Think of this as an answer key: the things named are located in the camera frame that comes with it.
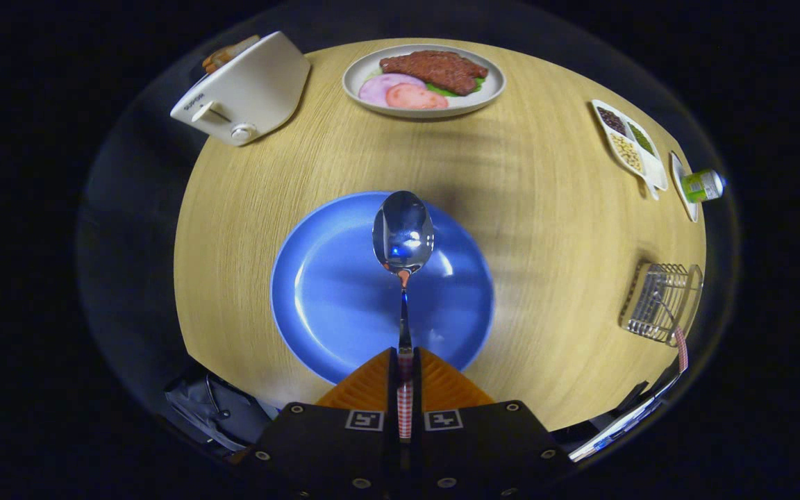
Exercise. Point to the green lettuce leaf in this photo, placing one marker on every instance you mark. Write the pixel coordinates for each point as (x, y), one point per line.
(445, 90)

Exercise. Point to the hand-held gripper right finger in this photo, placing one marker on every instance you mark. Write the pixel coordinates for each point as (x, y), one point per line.
(483, 444)

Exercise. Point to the blue plate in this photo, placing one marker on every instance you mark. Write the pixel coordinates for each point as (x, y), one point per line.
(330, 305)

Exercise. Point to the white toaster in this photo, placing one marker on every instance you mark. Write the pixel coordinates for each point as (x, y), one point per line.
(254, 90)

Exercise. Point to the pale pink ham slice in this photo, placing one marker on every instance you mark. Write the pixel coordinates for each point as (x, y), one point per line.
(376, 89)

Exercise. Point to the small white saucer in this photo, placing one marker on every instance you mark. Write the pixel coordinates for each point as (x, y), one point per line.
(685, 198)

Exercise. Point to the small green label bottle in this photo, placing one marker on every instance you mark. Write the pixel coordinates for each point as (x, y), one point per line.
(702, 186)

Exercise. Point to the brown steak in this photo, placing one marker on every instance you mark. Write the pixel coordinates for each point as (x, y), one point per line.
(435, 69)

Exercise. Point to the white oval food plate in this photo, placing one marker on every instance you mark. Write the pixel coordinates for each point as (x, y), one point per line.
(494, 87)

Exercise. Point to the brown toast slice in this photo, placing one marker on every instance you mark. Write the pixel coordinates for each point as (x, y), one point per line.
(230, 54)

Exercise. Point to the white divided bean dish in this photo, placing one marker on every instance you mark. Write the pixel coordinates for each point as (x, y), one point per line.
(626, 149)

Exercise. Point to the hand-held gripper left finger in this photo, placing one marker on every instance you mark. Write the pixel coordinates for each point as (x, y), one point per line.
(330, 444)

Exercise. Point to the salmon pink ham slice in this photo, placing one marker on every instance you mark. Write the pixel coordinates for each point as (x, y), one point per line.
(414, 98)

